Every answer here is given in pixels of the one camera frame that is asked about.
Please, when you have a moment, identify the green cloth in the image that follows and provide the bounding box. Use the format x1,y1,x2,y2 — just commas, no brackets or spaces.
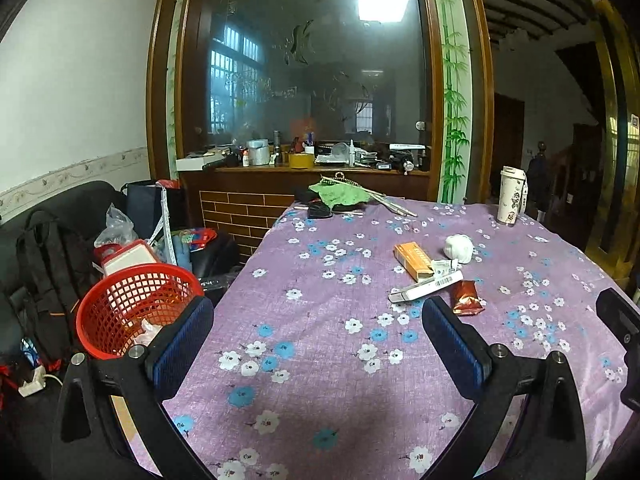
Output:
309,179,371,208

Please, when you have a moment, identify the white plastic jar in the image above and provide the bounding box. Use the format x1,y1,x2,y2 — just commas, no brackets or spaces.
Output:
247,139,270,166

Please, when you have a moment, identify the purple floral tablecloth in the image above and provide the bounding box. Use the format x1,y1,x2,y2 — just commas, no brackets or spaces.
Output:
164,202,634,479

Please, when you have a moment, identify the white floral paper cup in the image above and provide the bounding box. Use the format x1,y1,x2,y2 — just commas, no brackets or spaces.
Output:
497,166,528,226

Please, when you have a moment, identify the clear plastic bag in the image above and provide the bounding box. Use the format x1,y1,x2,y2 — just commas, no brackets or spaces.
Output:
93,204,138,248

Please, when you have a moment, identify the white flat box on counter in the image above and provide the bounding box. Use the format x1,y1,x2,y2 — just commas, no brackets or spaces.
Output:
176,152,226,172

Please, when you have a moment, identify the black backpack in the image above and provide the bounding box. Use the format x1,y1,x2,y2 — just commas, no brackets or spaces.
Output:
15,208,100,365

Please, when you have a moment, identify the orange medicine box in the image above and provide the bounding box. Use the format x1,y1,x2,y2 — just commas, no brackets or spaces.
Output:
393,242,434,282

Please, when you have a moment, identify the black sofa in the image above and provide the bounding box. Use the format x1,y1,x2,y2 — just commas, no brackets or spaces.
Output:
1,181,125,364

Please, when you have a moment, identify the dark blue shopping bag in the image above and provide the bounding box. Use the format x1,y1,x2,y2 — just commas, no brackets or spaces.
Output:
120,180,189,238

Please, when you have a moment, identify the black pouch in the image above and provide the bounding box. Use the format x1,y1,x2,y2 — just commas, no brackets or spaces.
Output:
307,202,333,220

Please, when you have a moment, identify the yellow tin container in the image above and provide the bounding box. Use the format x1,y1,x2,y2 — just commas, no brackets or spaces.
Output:
288,153,314,170

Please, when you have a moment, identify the red plastic mesh basket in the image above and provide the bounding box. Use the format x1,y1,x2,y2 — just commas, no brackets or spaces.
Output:
76,263,204,360

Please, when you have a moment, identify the white long medicine box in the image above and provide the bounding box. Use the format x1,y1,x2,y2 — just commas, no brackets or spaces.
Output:
388,259,463,304

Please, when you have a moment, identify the white tissue ball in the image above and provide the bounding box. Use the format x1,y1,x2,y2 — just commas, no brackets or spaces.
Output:
444,234,474,264

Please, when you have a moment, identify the colorful toy bag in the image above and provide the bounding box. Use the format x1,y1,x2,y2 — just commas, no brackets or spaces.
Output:
171,228,218,271

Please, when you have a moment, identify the wooden glass cabinet partition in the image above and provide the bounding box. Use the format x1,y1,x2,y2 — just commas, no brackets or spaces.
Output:
146,0,494,256

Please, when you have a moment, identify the red snack packet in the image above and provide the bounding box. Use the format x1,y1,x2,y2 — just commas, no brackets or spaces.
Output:
451,281,485,316

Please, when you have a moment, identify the red framed white box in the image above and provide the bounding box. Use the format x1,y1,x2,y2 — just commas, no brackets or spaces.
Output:
92,240,160,276

